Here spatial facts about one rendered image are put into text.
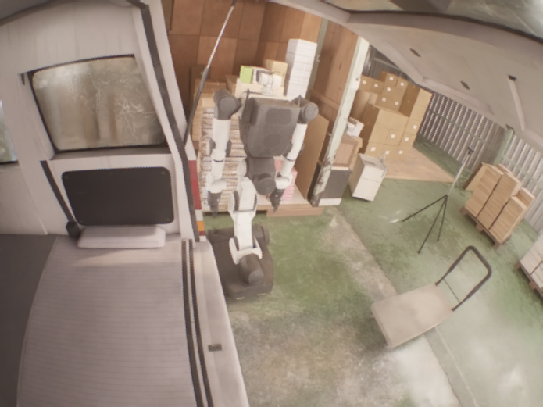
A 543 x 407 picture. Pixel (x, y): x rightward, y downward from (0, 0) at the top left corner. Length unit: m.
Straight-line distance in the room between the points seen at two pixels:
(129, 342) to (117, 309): 0.17
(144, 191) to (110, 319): 0.62
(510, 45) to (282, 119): 0.93
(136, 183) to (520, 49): 1.38
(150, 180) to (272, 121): 0.63
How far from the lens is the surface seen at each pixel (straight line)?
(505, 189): 4.81
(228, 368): 1.09
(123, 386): 1.04
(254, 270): 1.57
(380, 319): 1.89
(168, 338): 1.04
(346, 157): 2.73
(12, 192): 1.61
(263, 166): 1.26
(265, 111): 1.07
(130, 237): 1.31
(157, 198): 1.22
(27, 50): 1.19
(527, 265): 5.06
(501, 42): 0.60
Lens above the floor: 1.60
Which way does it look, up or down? 36 degrees down
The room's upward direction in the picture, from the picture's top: 13 degrees clockwise
